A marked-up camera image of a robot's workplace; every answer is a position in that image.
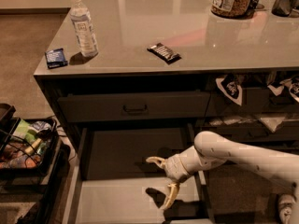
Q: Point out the black wire rack cart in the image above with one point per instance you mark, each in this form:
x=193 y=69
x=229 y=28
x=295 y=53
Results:
x=30 y=174

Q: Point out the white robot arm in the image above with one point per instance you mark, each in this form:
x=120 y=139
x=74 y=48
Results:
x=211 y=150

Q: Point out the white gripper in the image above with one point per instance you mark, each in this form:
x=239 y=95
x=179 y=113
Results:
x=174 y=169

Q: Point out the grey drawer cabinet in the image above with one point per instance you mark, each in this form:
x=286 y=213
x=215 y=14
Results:
x=210 y=46

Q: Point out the clear plastic water bottle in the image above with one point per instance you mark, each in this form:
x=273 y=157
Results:
x=82 y=22

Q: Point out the dark chocolate bar wrapper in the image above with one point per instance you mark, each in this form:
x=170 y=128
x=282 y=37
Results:
x=164 y=52

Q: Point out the black and white chip bag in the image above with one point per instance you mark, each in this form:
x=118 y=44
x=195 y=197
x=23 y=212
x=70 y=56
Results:
x=230 y=87

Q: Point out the blue snack packet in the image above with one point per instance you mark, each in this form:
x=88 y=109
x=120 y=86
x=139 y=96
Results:
x=55 y=58

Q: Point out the dark glass pitcher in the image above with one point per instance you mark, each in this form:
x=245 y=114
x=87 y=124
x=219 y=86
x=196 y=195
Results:
x=284 y=8

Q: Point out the green snack bag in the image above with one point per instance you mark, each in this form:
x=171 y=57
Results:
x=30 y=132

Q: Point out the clear plastic bags in drawer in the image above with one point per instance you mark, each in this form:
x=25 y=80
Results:
x=271 y=121

